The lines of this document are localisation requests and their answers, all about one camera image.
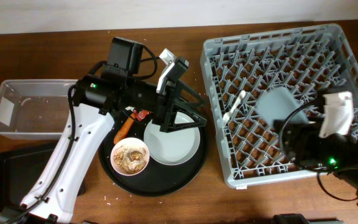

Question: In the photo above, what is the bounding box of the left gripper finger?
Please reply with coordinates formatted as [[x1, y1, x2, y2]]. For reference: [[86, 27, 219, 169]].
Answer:
[[166, 107, 207, 133], [178, 80, 205, 108]]

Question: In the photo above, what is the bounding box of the red snack wrapper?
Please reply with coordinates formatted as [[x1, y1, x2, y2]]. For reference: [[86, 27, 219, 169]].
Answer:
[[134, 110, 150, 121]]

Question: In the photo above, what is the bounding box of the orange carrot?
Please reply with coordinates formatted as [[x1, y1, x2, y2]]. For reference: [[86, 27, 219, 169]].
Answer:
[[113, 113, 136, 144]]

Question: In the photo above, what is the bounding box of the blue cup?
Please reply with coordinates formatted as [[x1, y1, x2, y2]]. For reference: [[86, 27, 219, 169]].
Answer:
[[256, 87, 301, 126]]

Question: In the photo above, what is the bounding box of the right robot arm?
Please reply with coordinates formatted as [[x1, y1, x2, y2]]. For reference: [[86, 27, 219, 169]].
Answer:
[[273, 106, 358, 206]]

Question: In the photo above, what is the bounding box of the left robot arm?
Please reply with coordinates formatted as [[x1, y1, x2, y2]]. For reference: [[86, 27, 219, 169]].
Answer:
[[0, 37, 206, 223]]

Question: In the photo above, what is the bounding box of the grey dishwasher rack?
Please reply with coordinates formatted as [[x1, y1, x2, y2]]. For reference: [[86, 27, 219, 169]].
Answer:
[[200, 24, 358, 190]]

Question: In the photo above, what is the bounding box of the light grey plate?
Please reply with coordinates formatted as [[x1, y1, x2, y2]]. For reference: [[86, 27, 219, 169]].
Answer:
[[144, 121, 201, 166]]

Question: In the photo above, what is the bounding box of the bowl with food scraps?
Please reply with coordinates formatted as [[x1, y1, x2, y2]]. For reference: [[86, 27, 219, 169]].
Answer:
[[110, 138, 150, 176]]

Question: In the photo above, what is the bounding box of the white plastic spoon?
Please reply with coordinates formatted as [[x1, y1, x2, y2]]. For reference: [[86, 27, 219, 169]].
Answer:
[[223, 90, 246, 126]]

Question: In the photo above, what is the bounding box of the round black tray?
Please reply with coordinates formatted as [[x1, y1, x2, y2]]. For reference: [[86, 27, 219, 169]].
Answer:
[[98, 110, 208, 197]]

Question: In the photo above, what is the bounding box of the clear plastic bin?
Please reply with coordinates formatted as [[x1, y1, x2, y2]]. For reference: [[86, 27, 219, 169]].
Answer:
[[0, 79, 76, 140]]

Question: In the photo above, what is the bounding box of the black rectangular tray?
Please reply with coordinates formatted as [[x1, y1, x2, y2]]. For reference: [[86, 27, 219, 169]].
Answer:
[[0, 141, 57, 213]]

